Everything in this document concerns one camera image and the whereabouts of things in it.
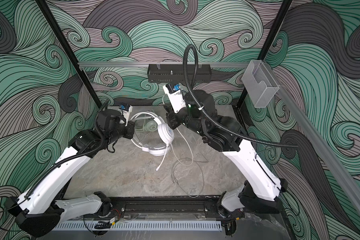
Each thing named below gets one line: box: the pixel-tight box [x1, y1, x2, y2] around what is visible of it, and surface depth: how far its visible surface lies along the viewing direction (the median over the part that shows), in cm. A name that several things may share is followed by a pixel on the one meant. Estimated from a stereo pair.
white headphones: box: [130, 112, 175, 171], surface depth 62 cm
